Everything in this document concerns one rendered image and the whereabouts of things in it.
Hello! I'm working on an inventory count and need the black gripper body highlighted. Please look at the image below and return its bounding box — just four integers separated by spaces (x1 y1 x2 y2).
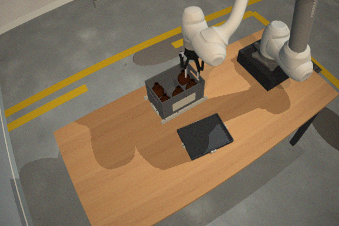
184 48 199 60

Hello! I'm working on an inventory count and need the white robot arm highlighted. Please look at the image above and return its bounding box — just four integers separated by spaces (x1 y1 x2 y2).
181 0 318 82

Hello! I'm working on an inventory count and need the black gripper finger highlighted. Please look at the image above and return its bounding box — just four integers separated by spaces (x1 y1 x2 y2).
193 56 204 80
179 51 191 78

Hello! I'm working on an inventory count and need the grey divided bottle crate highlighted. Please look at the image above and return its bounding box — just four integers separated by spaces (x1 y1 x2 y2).
145 63 205 119

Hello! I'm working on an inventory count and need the brown glass bottle with green label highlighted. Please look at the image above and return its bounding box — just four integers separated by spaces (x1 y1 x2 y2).
172 86 184 97

